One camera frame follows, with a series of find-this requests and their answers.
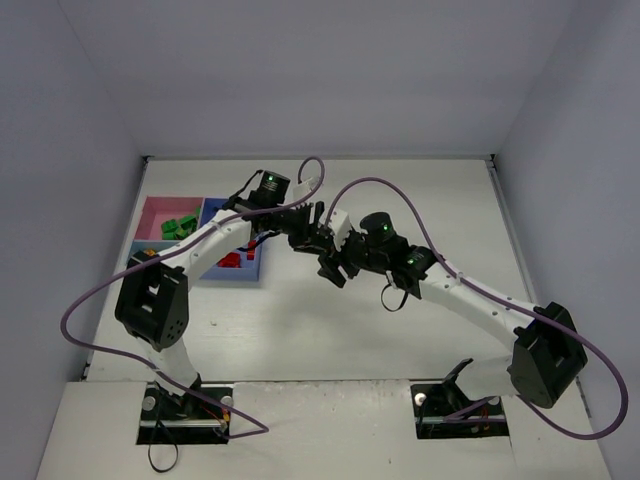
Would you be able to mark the red half-round lego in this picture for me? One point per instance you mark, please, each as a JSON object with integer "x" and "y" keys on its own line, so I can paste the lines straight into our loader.
{"x": 233, "y": 260}

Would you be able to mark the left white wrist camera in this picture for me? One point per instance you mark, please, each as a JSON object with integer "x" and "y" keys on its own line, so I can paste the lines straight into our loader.
{"x": 304, "y": 188}

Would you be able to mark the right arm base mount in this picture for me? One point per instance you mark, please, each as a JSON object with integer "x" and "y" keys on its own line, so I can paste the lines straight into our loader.
{"x": 442, "y": 411}

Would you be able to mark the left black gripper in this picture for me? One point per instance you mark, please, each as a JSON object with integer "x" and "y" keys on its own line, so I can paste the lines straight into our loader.
{"x": 298, "y": 222}

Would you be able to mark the purple-blue large container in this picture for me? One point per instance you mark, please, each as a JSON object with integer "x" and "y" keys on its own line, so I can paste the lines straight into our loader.
{"x": 250, "y": 270}

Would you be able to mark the green half-round lego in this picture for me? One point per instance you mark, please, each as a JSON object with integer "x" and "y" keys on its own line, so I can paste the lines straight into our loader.
{"x": 169, "y": 229}

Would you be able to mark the small green lego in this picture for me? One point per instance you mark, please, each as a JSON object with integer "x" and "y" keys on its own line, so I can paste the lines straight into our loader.
{"x": 188, "y": 224}

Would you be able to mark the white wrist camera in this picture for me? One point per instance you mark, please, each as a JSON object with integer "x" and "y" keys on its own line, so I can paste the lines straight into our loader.
{"x": 304, "y": 188}
{"x": 339, "y": 225}

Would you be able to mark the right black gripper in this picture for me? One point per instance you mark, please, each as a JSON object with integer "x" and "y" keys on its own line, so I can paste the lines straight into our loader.
{"x": 345, "y": 255}

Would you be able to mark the pink container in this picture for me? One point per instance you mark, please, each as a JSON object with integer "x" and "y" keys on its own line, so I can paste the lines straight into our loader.
{"x": 156, "y": 210}

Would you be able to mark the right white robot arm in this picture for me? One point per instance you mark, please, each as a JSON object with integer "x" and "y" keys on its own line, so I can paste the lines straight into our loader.
{"x": 542, "y": 356}

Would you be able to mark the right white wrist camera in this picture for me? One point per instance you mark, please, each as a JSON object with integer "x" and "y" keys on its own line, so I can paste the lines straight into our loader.
{"x": 339, "y": 225}

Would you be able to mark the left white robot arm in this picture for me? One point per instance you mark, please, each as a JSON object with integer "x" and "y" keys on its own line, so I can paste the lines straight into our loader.
{"x": 153, "y": 303}

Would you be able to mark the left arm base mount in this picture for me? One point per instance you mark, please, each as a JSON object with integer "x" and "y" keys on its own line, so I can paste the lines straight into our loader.
{"x": 165, "y": 420}

